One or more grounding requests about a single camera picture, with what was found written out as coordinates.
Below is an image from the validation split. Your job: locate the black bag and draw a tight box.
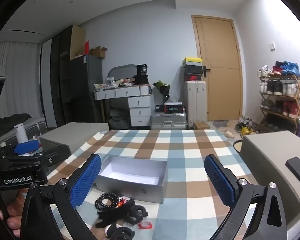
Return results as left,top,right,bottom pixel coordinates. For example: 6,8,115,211
134,74,150,85

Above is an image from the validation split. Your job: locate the wooden door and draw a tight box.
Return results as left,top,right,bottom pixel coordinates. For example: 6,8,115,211
191,15,243,122

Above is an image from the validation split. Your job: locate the white suitcase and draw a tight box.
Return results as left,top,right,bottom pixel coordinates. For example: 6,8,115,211
185,81,207,129

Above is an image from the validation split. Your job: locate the dark grey refrigerator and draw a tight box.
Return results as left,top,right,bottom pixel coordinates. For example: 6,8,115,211
70,54,103,124

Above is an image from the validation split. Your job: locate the white curtain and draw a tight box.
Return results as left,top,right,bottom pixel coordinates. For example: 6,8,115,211
0,41,44,120

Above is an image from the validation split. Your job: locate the white desk with drawers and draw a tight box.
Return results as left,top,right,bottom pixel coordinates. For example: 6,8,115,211
94,84,155,127

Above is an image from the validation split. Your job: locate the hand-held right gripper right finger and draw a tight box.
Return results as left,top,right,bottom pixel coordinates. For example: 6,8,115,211
204,154,289,240

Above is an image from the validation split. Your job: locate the grey ottoman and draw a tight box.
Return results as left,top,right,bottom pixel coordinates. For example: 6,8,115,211
39,122,110,157

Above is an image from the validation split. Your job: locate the black wrapped flower bouquet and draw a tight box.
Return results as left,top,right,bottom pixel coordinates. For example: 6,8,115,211
153,80,170,103

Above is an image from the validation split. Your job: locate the silver cardboard box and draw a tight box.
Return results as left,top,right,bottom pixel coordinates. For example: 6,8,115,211
94,155,168,204

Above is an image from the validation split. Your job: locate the white cylinder bottle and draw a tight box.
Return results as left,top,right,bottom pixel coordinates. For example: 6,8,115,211
14,124,28,143

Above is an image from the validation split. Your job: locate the glass side table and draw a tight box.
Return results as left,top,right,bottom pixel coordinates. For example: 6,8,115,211
40,139,72,167

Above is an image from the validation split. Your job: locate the open cardboard box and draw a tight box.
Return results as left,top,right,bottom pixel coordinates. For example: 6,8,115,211
89,46,109,59

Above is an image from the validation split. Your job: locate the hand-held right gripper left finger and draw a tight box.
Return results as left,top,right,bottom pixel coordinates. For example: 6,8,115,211
20,153,102,240

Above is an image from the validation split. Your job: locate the dark blanket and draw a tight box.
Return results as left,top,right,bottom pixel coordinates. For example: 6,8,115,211
0,114,32,127

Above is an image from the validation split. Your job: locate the red pink round brooch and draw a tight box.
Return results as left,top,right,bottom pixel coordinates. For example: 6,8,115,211
137,219,152,230

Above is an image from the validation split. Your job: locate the silver suitcase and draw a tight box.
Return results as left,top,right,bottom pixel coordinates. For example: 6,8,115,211
150,112,187,131

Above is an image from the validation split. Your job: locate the pile of shoes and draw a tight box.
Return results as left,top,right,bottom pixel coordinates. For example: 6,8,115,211
235,116,260,136

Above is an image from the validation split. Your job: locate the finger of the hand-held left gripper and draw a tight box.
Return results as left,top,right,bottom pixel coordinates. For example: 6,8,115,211
0,155,54,168
14,140,40,155

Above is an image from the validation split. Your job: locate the beige slipper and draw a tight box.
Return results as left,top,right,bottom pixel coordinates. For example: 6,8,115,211
219,128,235,139

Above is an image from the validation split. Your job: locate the black hair claw clip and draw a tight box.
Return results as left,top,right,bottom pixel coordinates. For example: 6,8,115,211
105,222,135,240
124,199,148,224

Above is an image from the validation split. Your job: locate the checked tablecloth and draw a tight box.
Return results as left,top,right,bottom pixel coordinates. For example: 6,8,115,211
46,129,255,240

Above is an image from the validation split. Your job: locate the black bead bracelet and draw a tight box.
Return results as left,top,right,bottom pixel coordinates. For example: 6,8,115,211
95,192,121,209

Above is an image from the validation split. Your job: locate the flat cardboard sheet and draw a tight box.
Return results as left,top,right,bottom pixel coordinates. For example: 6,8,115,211
70,25,86,61

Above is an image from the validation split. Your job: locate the black box with red edge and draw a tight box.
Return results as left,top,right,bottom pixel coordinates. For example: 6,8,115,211
164,102,185,114

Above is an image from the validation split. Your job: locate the person's left hand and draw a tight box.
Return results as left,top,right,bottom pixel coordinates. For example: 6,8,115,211
0,187,28,238

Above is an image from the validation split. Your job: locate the black wardrobe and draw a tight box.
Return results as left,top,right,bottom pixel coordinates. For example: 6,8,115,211
51,25,74,128

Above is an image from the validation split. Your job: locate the grey bag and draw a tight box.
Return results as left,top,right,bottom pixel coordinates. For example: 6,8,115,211
109,107,131,129

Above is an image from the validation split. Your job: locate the yellow shoe box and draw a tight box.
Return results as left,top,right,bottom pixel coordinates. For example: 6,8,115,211
182,57,203,67

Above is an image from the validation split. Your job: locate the grey mattress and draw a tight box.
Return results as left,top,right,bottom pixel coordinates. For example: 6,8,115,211
0,117,47,146

